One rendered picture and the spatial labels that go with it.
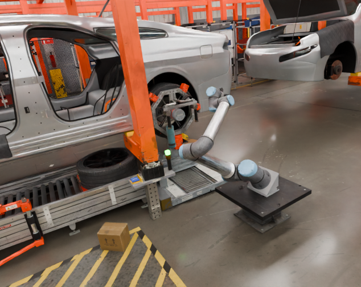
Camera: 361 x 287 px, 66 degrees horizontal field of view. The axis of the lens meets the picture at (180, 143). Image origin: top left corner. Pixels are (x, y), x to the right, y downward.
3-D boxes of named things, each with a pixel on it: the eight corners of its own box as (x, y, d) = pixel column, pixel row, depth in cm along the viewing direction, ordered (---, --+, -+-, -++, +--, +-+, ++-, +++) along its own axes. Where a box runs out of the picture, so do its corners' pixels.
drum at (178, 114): (177, 116, 335) (176, 105, 330) (186, 119, 317) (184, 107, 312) (167, 119, 329) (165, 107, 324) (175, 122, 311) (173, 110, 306)
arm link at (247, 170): (262, 182, 234) (252, 173, 224) (245, 183, 246) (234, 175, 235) (264, 165, 241) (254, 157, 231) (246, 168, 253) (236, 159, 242)
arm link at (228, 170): (245, 182, 247) (190, 156, 198) (229, 184, 258) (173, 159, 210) (246, 166, 252) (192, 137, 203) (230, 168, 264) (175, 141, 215)
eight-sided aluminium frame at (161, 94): (193, 128, 350) (189, 85, 330) (196, 129, 344) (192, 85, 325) (154, 139, 328) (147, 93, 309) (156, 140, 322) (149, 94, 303)
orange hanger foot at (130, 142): (137, 143, 340) (132, 115, 328) (154, 155, 296) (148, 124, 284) (124, 146, 334) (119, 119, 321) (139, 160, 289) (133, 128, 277)
